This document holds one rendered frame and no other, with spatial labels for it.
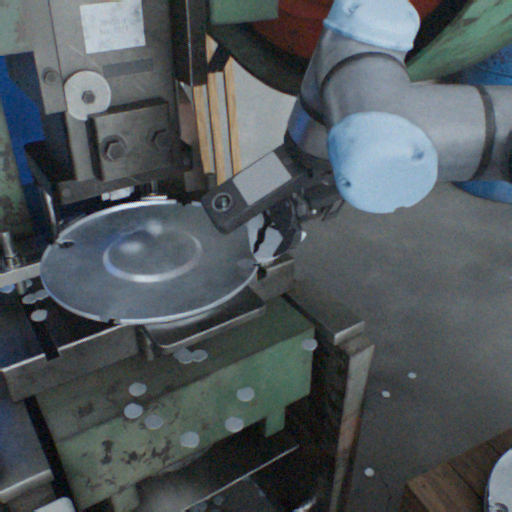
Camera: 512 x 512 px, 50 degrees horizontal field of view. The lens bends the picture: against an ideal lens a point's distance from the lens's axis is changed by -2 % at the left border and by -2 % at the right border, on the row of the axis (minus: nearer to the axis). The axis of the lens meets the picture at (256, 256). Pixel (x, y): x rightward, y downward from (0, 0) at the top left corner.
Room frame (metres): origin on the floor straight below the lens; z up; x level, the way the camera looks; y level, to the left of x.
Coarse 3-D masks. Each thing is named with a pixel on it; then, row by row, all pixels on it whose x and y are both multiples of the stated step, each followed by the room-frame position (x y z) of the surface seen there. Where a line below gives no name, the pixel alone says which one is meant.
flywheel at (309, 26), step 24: (288, 0) 0.97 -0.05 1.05; (312, 0) 0.94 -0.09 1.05; (408, 0) 0.73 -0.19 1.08; (432, 0) 0.69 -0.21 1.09; (456, 0) 0.70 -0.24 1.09; (264, 24) 0.99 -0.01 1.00; (288, 24) 0.93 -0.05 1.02; (312, 24) 0.88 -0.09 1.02; (432, 24) 0.73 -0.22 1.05; (288, 48) 0.93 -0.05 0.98; (312, 48) 0.88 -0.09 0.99
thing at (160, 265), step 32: (96, 224) 0.70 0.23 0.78; (128, 224) 0.70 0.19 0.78; (160, 224) 0.70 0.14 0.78; (192, 224) 0.70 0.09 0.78; (64, 256) 0.61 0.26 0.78; (96, 256) 0.61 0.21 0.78; (128, 256) 0.60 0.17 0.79; (160, 256) 0.60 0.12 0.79; (192, 256) 0.60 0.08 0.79; (224, 256) 0.61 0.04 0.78; (64, 288) 0.54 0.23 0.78; (96, 288) 0.54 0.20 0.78; (128, 288) 0.54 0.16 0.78; (160, 288) 0.54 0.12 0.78; (192, 288) 0.54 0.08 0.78; (224, 288) 0.54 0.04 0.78; (96, 320) 0.48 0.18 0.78; (128, 320) 0.47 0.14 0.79; (160, 320) 0.48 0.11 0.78
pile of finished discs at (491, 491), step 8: (504, 456) 0.58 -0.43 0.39; (496, 464) 0.57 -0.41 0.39; (504, 464) 0.57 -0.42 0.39; (496, 472) 0.55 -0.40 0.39; (504, 472) 0.55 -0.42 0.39; (488, 480) 0.55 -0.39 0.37; (496, 480) 0.54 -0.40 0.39; (504, 480) 0.54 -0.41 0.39; (488, 488) 0.54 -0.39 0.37; (496, 488) 0.52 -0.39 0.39; (504, 488) 0.52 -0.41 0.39; (488, 496) 0.51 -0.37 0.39; (496, 496) 0.51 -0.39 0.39; (504, 496) 0.51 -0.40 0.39; (488, 504) 0.50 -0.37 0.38; (496, 504) 0.50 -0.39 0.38; (504, 504) 0.50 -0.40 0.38
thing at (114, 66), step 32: (64, 0) 0.62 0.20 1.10; (96, 0) 0.64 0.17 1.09; (128, 0) 0.66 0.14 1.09; (160, 0) 0.69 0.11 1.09; (64, 32) 0.62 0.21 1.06; (96, 32) 0.64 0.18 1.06; (128, 32) 0.66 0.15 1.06; (160, 32) 0.68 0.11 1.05; (64, 64) 0.62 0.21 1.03; (96, 64) 0.64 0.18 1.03; (128, 64) 0.66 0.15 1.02; (160, 64) 0.68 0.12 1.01; (96, 96) 0.62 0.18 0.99; (128, 96) 0.66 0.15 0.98; (160, 96) 0.68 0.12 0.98; (64, 128) 0.62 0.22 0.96; (96, 128) 0.60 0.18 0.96; (128, 128) 0.62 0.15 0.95; (160, 128) 0.64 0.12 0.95; (64, 160) 0.64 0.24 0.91; (96, 160) 0.61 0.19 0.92; (128, 160) 0.62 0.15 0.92; (160, 160) 0.64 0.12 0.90
